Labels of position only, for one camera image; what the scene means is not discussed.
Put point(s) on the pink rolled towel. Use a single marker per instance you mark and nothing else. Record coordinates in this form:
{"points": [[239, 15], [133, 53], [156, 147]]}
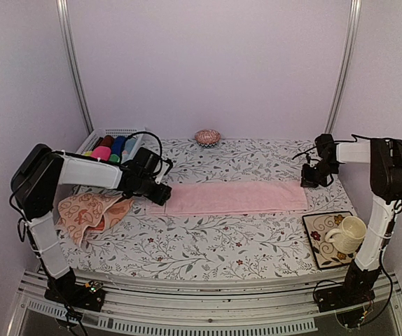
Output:
{"points": [[101, 153]]}

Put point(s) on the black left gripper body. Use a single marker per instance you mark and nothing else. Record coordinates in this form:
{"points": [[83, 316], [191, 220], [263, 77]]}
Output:
{"points": [[145, 189]]}

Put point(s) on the aluminium frame post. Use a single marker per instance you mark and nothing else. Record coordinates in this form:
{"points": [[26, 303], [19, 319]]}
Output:
{"points": [[65, 26], [349, 45]]}

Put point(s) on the white plastic basket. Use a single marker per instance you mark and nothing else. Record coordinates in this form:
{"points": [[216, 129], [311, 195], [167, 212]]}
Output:
{"points": [[95, 137]]}

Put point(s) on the floral table mat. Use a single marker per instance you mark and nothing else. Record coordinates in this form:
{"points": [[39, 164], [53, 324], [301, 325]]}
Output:
{"points": [[207, 248]]}

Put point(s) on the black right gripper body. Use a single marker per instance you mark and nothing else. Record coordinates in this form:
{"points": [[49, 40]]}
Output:
{"points": [[319, 174]]}

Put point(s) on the square floral plate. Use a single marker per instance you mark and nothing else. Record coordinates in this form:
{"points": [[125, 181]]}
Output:
{"points": [[326, 255]]}

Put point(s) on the pink towel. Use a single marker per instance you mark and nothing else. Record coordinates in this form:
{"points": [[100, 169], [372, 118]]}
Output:
{"points": [[101, 153], [228, 198]]}

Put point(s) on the cream ceramic mug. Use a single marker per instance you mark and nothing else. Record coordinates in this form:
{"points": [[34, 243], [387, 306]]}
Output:
{"points": [[348, 235]]}

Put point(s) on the light blue rolled towel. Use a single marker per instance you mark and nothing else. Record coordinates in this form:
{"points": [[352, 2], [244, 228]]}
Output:
{"points": [[129, 145]]}

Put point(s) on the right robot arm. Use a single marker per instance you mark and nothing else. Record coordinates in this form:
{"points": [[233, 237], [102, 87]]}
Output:
{"points": [[384, 157]]}

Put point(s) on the patterned ceramic bowl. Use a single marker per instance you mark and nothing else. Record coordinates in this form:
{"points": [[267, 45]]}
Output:
{"points": [[207, 138]]}

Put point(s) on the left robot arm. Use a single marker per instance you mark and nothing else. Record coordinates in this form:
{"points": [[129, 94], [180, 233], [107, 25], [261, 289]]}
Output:
{"points": [[33, 190]]}

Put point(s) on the right aluminium frame post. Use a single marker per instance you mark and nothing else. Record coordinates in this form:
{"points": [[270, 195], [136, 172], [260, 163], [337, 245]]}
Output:
{"points": [[349, 45]]}

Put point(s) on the left aluminium frame post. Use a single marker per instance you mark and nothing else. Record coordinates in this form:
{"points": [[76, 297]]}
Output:
{"points": [[65, 26]]}

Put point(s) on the orange patterned towel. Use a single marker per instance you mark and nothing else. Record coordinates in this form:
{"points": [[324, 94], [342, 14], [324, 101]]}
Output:
{"points": [[91, 212]]}

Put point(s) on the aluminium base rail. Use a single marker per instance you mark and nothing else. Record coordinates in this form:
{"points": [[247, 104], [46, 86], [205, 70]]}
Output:
{"points": [[139, 306]]}

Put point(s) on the dark red rolled towel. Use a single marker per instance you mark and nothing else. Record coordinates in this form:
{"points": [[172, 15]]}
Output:
{"points": [[107, 141]]}

